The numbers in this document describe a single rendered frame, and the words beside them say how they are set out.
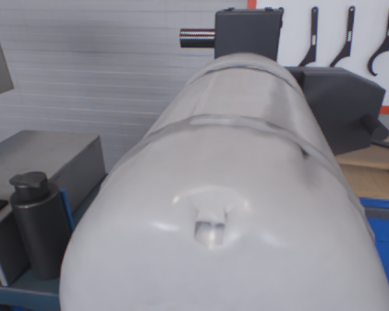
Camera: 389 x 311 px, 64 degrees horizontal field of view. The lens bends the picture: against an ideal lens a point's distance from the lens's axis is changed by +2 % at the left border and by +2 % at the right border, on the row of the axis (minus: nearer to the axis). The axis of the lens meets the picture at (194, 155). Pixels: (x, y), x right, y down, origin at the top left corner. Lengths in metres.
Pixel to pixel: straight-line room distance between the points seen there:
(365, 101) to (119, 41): 2.18
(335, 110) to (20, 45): 2.61
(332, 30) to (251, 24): 1.92
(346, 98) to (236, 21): 0.09
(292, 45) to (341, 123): 1.91
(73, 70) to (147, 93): 0.58
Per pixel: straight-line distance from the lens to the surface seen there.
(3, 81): 1.53
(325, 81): 0.22
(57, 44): 2.57
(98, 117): 2.59
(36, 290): 0.67
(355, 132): 0.24
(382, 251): 1.37
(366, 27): 2.21
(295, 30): 2.13
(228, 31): 0.25
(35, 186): 0.56
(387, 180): 1.29
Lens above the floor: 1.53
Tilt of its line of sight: 27 degrees down
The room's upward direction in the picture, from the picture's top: 1 degrees counter-clockwise
